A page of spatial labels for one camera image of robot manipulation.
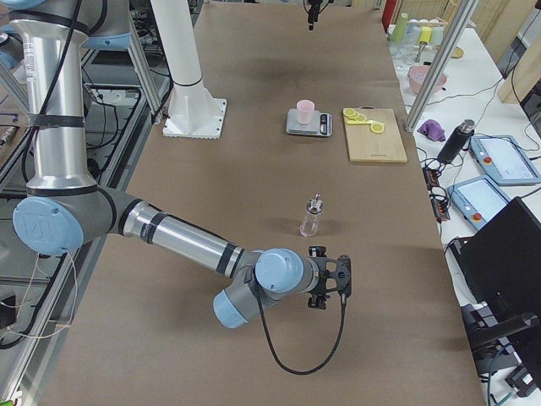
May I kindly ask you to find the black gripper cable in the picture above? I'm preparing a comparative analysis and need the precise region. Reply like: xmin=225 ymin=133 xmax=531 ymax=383
xmin=253 ymin=278 xmax=348 ymax=375

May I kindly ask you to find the black monitor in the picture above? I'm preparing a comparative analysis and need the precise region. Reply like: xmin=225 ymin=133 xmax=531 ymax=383
xmin=451 ymin=197 xmax=540 ymax=383

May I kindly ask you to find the lower teach pendant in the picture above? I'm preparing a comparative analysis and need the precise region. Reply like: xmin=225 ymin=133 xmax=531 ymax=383
xmin=447 ymin=175 xmax=511 ymax=231

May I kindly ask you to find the pink bowl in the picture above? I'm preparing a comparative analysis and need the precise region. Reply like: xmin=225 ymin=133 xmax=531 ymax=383
xmin=407 ymin=65 xmax=448 ymax=95

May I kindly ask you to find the black water bottle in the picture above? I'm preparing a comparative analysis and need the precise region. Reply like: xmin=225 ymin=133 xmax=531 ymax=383
xmin=436 ymin=119 xmax=475 ymax=165

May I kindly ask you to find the upper teach pendant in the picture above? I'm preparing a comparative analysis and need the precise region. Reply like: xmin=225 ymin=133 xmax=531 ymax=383
xmin=470 ymin=135 xmax=540 ymax=186

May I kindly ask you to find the teach pendant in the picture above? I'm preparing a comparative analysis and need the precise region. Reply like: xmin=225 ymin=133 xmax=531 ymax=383
xmin=470 ymin=135 xmax=540 ymax=186
xmin=447 ymin=175 xmax=511 ymax=231

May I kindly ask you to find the pink plastic cup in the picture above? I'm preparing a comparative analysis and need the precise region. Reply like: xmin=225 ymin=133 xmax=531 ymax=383
xmin=296 ymin=99 xmax=315 ymax=125

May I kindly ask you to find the yellow toy knife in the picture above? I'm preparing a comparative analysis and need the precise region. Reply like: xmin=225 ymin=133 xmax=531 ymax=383
xmin=346 ymin=120 xmax=374 ymax=125

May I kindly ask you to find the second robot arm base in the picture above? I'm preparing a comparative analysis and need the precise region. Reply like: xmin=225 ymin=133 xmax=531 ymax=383
xmin=1 ymin=31 xmax=25 ymax=72

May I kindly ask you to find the aluminium frame post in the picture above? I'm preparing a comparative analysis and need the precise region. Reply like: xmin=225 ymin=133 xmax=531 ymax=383
xmin=404 ymin=0 xmax=478 ymax=133

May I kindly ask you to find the wooden cutting board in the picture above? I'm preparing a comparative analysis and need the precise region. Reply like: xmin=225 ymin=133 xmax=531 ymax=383
xmin=342 ymin=107 xmax=407 ymax=163

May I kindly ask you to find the silver digital kitchen scale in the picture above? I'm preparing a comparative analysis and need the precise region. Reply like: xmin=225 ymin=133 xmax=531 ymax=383
xmin=286 ymin=108 xmax=333 ymax=138

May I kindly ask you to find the lemon slice near knife tip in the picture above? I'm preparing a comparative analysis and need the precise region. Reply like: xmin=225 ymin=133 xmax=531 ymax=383
xmin=369 ymin=122 xmax=385 ymax=134

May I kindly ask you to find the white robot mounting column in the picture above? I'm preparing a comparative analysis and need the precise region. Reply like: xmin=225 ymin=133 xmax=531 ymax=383
xmin=151 ymin=0 xmax=227 ymax=140

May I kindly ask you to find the lemon slice upper stack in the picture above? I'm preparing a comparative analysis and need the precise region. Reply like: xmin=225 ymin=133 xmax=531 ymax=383
xmin=342 ymin=107 xmax=356 ymax=118

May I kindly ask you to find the purple cloth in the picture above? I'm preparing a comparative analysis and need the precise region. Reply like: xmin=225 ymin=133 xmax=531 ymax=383
xmin=418 ymin=119 xmax=446 ymax=142

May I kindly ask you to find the orange black power strip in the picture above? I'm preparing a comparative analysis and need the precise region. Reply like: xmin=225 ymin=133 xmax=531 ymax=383
xmin=422 ymin=167 xmax=451 ymax=223

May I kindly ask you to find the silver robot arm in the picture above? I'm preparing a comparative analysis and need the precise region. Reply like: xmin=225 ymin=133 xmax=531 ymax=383
xmin=7 ymin=1 xmax=352 ymax=328

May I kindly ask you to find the yellow cup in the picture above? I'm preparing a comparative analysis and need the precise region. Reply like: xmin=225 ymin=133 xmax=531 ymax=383
xmin=418 ymin=26 xmax=432 ymax=44

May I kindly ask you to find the green cup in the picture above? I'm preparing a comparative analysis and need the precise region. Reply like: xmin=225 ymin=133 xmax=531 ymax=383
xmin=389 ymin=13 xmax=409 ymax=44

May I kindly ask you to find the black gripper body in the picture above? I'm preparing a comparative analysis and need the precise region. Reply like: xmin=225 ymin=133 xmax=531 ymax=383
xmin=306 ymin=0 xmax=322 ymax=17
xmin=308 ymin=245 xmax=352 ymax=309

